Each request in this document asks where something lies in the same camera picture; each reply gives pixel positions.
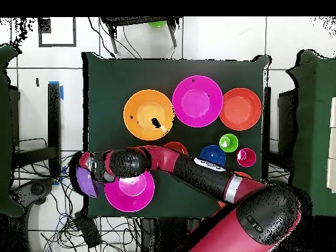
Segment black cable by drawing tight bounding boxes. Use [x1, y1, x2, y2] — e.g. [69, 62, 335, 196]
[87, 16, 116, 58]

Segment purple bowl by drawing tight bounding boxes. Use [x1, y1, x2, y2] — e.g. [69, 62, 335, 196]
[75, 165, 102, 198]

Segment blue bowl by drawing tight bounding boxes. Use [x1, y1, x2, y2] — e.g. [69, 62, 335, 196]
[199, 144, 227, 167]

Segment pink bowl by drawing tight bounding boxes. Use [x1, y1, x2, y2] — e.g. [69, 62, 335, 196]
[172, 75, 224, 128]
[104, 171, 156, 213]

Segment small red bowl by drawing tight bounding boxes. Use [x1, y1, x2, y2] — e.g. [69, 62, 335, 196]
[163, 141, 189, 156]

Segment blue tape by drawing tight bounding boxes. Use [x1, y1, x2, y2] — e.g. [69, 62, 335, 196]
[48, 81, 64, 100]

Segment red cup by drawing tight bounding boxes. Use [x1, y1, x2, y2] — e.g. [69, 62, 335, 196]
[235, 148, 257, 168]

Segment white boxes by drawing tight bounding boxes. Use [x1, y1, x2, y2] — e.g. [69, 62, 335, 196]
[325, 96, 336, 194]

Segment dark green tablecloth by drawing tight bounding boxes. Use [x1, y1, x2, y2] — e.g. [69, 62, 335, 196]
[81, 51, 271, 220]

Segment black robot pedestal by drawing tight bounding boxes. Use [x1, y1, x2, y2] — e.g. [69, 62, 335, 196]
[140, 217, 200, 252]

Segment black office chair base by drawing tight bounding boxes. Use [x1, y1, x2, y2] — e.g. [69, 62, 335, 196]
[11, 178, 56, 208]

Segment black power strip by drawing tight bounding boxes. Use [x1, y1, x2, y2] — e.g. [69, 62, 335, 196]
[73, 210, 102, 249]

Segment deep red-orange bowl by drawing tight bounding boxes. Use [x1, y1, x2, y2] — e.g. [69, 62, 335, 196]
[217, 171, 253, 209]

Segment green cup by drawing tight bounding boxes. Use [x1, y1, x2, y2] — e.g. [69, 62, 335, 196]
[219, 133, 239, 154]

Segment black stool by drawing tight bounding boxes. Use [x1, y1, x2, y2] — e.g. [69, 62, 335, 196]
[100, 16, 182, 54]

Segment orange bowl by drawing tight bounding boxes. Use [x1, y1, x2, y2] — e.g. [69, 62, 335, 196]
[123, 89, 175, 141]

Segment green cloth side table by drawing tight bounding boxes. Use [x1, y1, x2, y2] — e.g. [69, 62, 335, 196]
[285, 49, 336, 217]
[0, 45, 24, 217]

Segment black table frame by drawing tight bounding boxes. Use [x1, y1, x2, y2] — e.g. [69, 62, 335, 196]
[11, 83, 62, 179]
[262, 86, 272, 182]

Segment shallow red-orange bowl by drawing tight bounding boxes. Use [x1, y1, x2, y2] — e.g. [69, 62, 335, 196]
[219, 87, 263, 131]

